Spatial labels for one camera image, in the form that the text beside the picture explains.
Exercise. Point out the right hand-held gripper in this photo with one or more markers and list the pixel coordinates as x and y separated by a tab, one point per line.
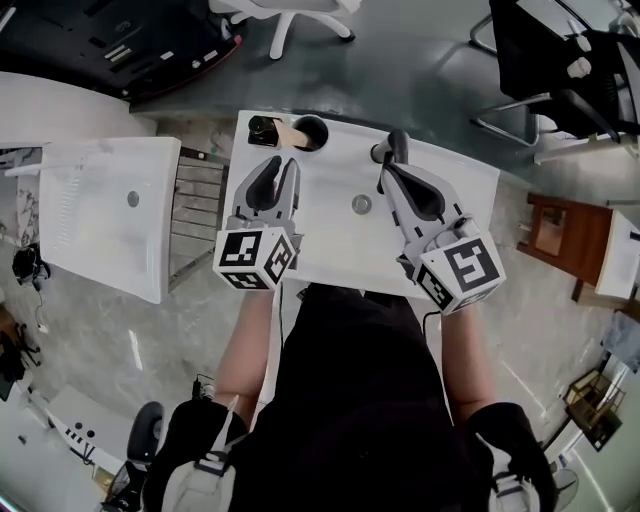
470	265

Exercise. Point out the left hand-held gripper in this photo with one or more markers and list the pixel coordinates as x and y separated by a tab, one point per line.
240	250

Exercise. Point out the pale round cup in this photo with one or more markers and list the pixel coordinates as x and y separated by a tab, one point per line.
317	127

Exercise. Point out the person's left forearm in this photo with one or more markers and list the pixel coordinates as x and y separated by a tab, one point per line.
245	350

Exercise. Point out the person's right forearm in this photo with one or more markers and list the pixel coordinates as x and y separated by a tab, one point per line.
465	360

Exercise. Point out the metal sink drain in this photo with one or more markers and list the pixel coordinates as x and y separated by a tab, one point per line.
361	203

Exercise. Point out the black soap dispenser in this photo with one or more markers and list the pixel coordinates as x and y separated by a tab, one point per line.
262	131

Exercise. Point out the black faucet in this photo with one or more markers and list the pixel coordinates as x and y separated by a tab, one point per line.
395	142

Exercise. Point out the metal sink rack stand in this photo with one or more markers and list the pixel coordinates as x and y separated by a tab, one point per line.
195	210

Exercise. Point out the white sink basin with faucet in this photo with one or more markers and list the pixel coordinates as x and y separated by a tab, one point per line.
340	240

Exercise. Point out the white desk with metal legs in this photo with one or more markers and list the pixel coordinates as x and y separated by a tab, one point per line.
575	150

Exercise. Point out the brown wooden stool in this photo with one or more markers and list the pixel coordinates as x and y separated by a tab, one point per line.
585	240

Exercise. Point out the white sink basin without faucet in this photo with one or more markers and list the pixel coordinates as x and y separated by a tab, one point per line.
100	225

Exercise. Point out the white office chair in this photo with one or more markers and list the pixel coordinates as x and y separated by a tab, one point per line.
285	20

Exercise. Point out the black folding chair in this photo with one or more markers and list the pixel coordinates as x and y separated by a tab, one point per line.
550	65

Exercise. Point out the white basin on wooden cabinet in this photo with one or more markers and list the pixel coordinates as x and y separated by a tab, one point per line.
622	255

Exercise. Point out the person's black clothing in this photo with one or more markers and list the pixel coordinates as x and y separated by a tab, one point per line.
360	400

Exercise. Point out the white bottle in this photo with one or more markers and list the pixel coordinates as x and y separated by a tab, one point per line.
580	66

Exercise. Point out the black equipment cabinet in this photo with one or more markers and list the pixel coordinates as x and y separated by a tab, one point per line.
100	45

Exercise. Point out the marble pattern slab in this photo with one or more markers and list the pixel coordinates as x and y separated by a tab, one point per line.
27	200

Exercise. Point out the black headset on floor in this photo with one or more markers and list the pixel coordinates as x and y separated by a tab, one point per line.
27	265

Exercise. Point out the grey office chair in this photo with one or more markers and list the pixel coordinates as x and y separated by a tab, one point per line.
145	430

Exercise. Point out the white table with black dots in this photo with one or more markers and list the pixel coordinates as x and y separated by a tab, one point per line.
85	425

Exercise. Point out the gold metal frame rack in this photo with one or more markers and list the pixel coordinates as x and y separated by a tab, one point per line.
595	410

